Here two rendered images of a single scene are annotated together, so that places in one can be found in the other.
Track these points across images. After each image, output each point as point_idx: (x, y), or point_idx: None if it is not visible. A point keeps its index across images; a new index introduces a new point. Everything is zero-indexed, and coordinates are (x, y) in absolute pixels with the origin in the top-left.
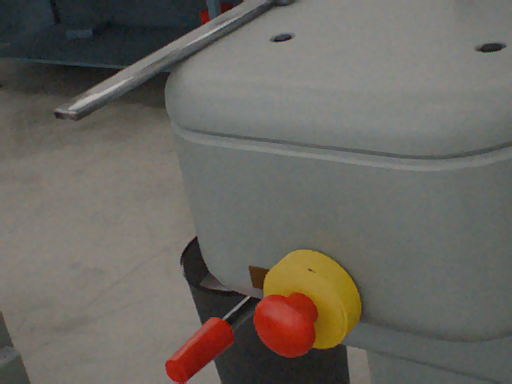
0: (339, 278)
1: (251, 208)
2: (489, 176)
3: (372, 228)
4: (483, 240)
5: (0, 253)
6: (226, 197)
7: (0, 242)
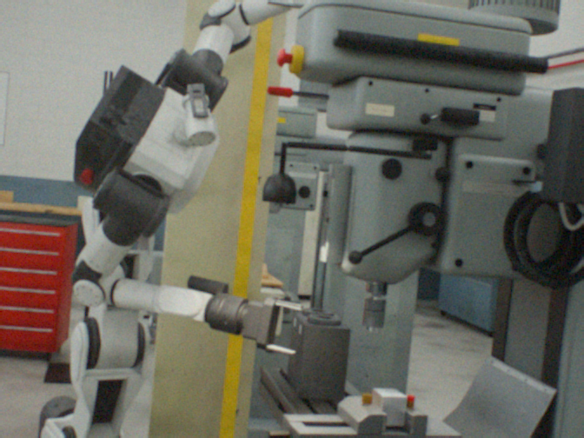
0: (299, 49)
1: (298, 38)
2: (326, 11)
3: (308, 32)
4: (321, 30)
5: (444, 416)
6: (296, 37)
7: (449, 413)
